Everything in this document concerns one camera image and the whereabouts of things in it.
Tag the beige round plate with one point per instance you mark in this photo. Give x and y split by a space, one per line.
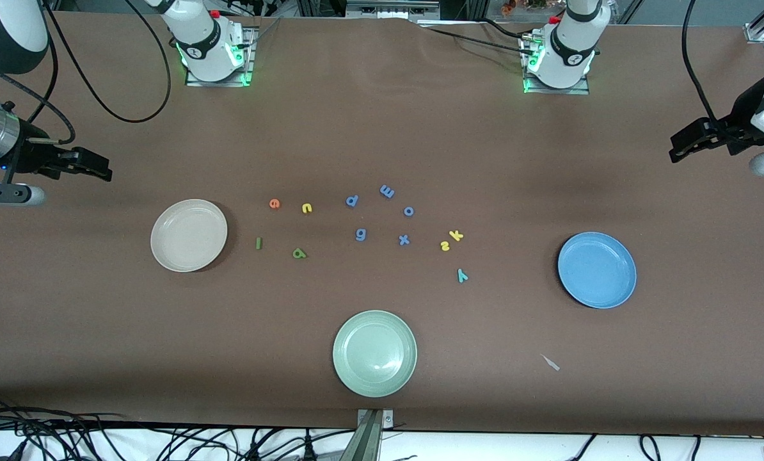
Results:
189 235

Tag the blue foam letter g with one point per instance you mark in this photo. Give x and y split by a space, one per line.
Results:
360 235

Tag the grey metal box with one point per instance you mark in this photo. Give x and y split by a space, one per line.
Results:
391 8

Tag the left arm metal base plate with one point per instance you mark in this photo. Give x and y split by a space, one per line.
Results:
580 91

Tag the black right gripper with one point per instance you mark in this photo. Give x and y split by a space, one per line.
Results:
35 157

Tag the yellow foam letter k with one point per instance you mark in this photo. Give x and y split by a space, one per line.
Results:
456 236

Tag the blue foam letter m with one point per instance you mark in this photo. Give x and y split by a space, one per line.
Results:
387 191

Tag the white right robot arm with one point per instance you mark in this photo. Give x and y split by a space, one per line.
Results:
206 38

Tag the blue round plate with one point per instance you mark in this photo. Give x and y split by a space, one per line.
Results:
597 270

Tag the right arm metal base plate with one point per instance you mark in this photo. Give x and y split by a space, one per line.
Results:
193 82

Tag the green foam letter a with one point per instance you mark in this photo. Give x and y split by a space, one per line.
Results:
299 254

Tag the blue foam letter p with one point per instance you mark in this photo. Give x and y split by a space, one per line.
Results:
352 200

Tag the teal foam letter y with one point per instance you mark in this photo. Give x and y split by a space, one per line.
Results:
462 276

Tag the aluminium profile post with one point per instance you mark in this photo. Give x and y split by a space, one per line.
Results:
368 438

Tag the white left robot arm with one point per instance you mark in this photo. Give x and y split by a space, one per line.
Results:
571 45

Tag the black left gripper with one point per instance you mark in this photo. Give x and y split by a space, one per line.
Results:
732 132

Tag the small white tape scrap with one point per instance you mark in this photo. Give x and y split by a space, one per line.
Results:
551 363

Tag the pale green round plate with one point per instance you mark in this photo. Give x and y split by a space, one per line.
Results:
374 353

